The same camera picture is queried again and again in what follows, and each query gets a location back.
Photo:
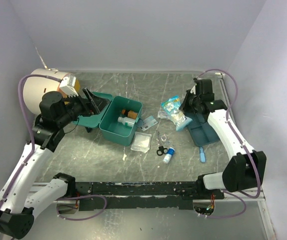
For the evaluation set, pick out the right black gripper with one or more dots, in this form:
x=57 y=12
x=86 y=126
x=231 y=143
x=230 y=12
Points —
x=188 y=94

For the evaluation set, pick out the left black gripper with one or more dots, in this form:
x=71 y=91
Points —
x=99 y=103

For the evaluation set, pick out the cotton ball bag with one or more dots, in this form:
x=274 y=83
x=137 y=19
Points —
x=180 y=120

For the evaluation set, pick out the white medicine bottle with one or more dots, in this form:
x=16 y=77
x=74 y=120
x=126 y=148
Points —
x=126 y=121

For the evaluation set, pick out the white gauze pad packet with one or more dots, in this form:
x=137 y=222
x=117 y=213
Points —
x=141 y=142

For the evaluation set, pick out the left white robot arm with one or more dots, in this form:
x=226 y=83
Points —
x=18 y=209

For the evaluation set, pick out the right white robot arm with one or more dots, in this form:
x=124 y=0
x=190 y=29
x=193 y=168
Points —
x=246 y=166

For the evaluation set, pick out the teal medicine kit box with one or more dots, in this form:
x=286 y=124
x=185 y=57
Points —
x=107 y=120

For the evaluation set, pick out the brown medicine bottle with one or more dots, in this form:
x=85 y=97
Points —
x=129 y=114

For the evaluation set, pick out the silver foil packets bag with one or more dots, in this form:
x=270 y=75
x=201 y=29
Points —
x=164 y=115

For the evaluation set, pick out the dark teal divider tray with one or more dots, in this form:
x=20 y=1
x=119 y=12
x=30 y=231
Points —
x=200 y=131

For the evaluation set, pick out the blue white card packet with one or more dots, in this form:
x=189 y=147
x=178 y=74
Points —
x=148 y=123

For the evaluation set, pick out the blue white ointment tube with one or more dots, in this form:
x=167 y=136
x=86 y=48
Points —
x=167 y=157

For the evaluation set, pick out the blue plastic clip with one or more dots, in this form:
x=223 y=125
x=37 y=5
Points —
x=202 y=155

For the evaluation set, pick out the white cylinder drum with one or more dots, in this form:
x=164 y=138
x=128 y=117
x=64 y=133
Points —
x=42 y=82

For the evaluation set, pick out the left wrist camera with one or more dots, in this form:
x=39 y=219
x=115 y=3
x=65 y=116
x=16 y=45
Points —
x=70 y=85

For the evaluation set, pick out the black handled scissors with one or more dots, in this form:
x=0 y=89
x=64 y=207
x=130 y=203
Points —
x=161 y=149

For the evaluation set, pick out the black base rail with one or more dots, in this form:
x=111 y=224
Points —
x=183 y=195

